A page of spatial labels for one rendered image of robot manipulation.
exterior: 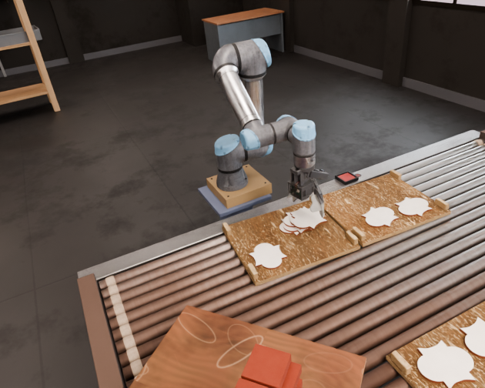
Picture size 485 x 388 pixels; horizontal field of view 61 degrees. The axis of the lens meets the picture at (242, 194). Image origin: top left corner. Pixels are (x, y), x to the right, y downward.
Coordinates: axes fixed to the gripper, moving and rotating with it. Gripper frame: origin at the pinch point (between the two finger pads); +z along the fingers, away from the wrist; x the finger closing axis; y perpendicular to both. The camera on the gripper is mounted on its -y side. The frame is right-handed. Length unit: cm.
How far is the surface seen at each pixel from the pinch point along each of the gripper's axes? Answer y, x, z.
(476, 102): -376, -107, 94
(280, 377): 66, 58, -27
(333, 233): -3.4, 9.3, 8.5
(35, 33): -40, -539, -3
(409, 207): -36.0, 19.9, 7.6
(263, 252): 23.2, -0.1, 7.7
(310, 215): -1.4, -0.6, 4.3
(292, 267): 20.4, 12.0, 8.5
